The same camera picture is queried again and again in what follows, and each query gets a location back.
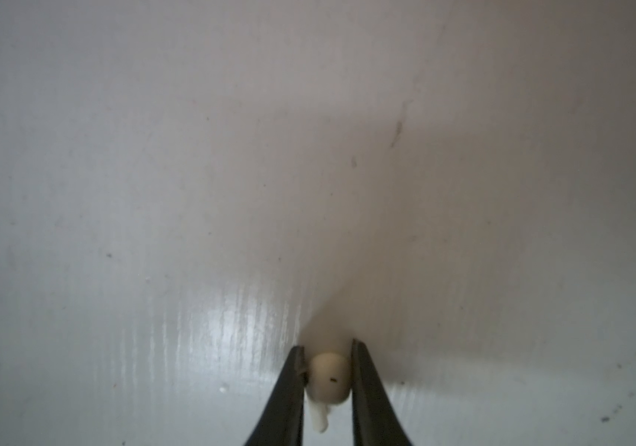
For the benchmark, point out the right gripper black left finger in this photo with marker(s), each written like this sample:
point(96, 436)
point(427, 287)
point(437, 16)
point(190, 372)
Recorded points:
point(282, 421)

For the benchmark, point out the beige earbud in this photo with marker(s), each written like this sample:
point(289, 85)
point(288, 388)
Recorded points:
point(329, 384)

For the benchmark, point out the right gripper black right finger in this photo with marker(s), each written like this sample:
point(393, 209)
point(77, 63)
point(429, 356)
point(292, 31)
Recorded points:
point(374, 422)

